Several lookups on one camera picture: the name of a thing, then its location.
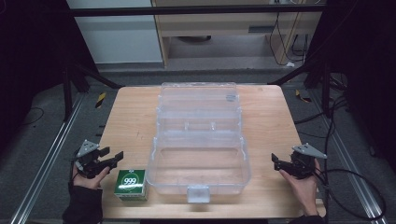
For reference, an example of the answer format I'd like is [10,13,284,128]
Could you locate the thin black floor cable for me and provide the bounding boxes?
[18,106,46,127]

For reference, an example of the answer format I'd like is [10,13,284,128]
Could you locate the person's left hand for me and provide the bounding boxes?
[71,163,111,190]

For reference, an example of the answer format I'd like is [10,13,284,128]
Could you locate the clear plastic storage box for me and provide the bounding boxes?
[146,81,252,204]

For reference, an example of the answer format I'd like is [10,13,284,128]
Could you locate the green and white medicine box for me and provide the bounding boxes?
[113,168,149,203]

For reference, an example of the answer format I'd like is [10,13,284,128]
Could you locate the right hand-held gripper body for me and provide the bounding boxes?
[290,142,329,180]

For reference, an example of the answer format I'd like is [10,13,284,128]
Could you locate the aluminium rail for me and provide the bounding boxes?
[309,89,389,224]
[8,92,86,224]

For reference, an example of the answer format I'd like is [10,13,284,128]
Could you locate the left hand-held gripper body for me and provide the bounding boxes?
[74,139,110,180]

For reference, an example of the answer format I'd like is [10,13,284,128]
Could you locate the light wooden desk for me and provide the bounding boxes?
[150,0,329,68]

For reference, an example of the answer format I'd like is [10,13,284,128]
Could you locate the black hanging cables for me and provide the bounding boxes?
[268,11,311,67]

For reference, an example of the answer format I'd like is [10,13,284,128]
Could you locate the thick black floor cable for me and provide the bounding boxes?
[293,94,351,126]

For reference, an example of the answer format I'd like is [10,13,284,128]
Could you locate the black horizontal bar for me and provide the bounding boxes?
[68,4,326,18]

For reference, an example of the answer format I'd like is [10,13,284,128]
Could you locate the yellow and black tape strip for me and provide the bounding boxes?
[294,89,313,104]
[94,91,107,109]

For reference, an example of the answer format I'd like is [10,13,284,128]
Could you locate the person's right hand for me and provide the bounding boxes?
[278,158,321,217]

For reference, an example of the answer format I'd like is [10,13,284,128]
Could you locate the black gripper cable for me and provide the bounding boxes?
[313,161,388,221]

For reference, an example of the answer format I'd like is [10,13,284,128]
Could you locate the black curtain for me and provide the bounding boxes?
[0,0,98,157]
[306,0,396,174]

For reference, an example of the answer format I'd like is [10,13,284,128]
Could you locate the black metal stand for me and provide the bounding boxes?
[61,59,125,123]
[266,58,333,119]

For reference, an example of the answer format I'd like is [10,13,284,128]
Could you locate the white cabinet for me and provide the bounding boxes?
[65,0,163,65]

